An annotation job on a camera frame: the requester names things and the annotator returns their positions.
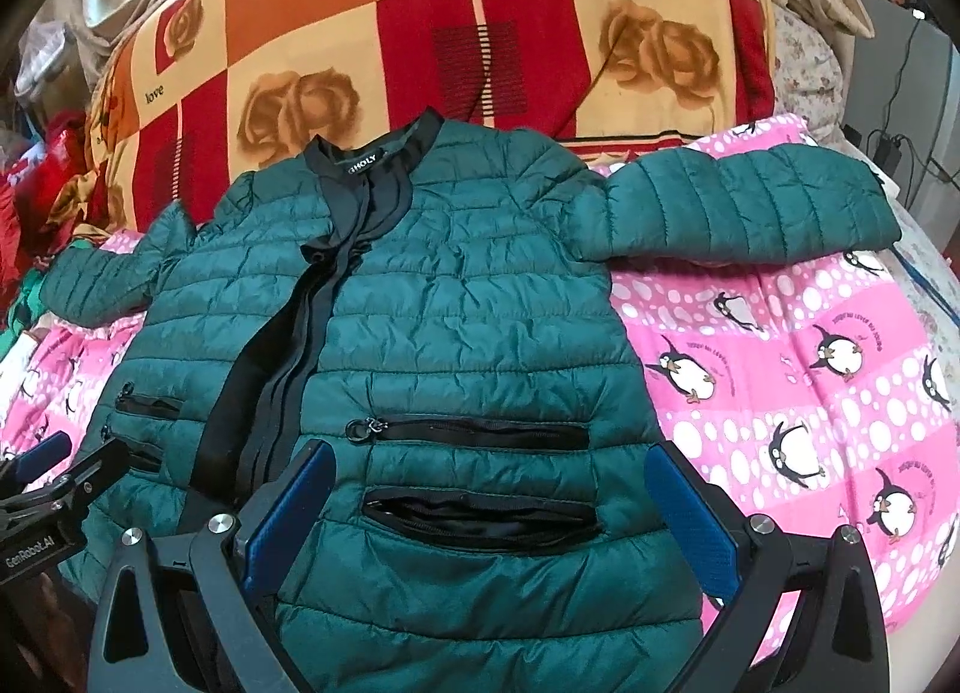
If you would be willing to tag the green cloth item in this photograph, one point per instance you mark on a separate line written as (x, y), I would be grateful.
(26, 309)

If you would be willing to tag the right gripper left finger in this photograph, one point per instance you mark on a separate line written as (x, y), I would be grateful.
(193, 612)

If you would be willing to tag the red orange rose patterned blanket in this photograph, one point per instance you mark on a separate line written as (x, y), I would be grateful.
(201, 91)

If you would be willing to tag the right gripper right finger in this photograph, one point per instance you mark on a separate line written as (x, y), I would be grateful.
(796, 612)

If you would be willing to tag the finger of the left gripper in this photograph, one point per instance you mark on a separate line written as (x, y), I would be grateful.
(89, 477)
(23, 469)

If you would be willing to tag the red shiny fabric pile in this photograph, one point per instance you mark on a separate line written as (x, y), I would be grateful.
(42, 201)

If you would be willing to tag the dark green quilted puffer jacket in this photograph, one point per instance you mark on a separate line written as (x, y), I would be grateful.
(436, 307)

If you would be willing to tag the cream floral bedding pile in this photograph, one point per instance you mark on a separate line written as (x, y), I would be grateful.
(813, 55)

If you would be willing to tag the grey cabinet with cables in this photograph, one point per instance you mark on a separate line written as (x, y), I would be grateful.
(904, 88)

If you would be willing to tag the pink penguin print quilt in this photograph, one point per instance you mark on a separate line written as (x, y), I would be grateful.
(809, 390)

